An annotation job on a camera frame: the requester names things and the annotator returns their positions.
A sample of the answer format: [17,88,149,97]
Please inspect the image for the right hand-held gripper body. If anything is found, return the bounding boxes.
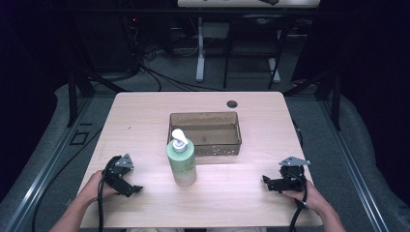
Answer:
[269,156,311,194]

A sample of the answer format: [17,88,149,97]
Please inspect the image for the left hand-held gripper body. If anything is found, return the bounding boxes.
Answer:
[102,154,135,198]

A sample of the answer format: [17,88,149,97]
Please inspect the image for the green pump soap bottle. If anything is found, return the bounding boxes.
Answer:
[165,128,197,188]

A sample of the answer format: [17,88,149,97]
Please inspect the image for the transparent brown plastic box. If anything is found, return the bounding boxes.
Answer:
[166,111,243,158]

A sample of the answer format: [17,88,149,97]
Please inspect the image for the person's left hand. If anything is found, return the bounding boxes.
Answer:
[80,170,119,204]

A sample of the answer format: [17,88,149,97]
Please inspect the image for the person's right hand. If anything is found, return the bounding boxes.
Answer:
[281,180,328,216]

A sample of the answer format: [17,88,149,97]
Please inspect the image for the black metal stand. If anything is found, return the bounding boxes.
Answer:
[62,18,130,129]
[282,62,343,131]

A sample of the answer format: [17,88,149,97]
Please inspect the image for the white desk leg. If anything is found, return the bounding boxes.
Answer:
[195,15,207,83]
[267,57,282,84]

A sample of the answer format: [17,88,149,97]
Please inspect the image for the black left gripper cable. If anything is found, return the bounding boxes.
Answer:
[97,177,106,232]

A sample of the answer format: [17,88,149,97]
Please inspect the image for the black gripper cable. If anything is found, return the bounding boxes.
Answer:
[97,177,106,232]
[288,173,309,232]

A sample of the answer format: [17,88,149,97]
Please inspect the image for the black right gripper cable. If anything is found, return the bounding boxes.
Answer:
[288,173,309,232]

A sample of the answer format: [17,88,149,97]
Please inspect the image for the grey metal floor rail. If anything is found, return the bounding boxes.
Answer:
[318,99,391,232]
[3,96,95,232]

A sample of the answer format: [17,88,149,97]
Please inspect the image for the black floor cable bundle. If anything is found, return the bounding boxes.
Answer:
[122,15,226,93]

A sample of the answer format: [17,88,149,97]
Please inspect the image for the black metal chair frame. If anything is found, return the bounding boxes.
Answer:
[222,14,289,91]

